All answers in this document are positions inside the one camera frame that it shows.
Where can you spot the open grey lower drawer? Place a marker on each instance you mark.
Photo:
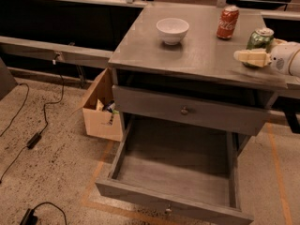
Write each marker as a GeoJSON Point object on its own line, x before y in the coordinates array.
{"type": "Point", "coordinates": [177, 169]}

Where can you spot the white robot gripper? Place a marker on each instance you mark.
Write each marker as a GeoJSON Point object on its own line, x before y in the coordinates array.
{"type": "Point", "coordinates": [282, 58]}

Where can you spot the items inside cardboard box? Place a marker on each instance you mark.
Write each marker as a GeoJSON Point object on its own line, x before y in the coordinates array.
{"type": "Point", "coordinates": [109, 107]}

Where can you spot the green soda can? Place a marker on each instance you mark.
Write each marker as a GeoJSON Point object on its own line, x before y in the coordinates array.
{"type": "Point", "coordinates": [260, 38]}

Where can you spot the white ceramic bowl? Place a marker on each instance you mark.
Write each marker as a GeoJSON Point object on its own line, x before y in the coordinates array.
{"type": "Point", "coordinates": [172, 30]}

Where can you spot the open cardboard box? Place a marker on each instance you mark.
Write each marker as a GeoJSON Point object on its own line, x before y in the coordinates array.
{"type": "Point", "coordinates": [100, 121]}

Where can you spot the closed grey drawer brass knob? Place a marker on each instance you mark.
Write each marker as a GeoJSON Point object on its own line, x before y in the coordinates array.
{"type": "Point", "coordinates": [190, 110]}

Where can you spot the grey wooden drawer cabinet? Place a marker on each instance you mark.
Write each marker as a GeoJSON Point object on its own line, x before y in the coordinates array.
{"type": "Point", "coordinates": [200, 65]}

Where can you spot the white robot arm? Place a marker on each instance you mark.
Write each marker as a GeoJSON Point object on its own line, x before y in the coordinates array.
{"type": "Point", "coordinates": [295, 62]}

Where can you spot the red cola can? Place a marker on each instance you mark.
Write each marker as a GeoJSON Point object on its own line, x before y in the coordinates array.
{"type": "Point", "coordinates": [227, 22]}

